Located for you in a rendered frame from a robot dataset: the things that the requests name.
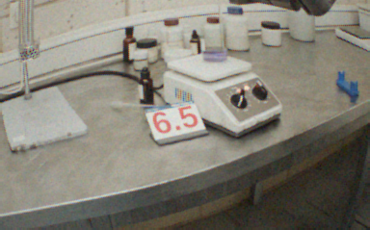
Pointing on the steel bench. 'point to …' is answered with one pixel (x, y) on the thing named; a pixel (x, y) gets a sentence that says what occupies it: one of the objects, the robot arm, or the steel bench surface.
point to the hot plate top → (193, 65)
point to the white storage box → (364, 15)
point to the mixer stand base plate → (39, 119)
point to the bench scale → (355, 36)
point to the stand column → (24, 40)
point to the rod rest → (347, 84)
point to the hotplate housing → (208, 108)
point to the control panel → (247, 99)
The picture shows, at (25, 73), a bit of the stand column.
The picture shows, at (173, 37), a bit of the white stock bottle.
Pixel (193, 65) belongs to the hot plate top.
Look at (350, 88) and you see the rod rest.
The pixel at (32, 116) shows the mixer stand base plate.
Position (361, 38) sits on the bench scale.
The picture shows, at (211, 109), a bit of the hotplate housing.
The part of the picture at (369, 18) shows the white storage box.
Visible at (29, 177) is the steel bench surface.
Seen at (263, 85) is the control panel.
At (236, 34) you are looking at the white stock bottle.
